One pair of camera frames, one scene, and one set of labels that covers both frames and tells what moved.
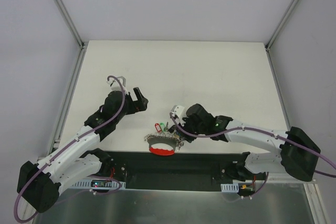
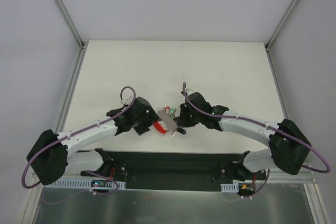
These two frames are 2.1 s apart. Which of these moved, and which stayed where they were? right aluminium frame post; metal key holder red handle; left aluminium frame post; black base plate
Moved: metal key holder red handle
Stayed: black base plate; right aluminium frame post; left aluminium frame post
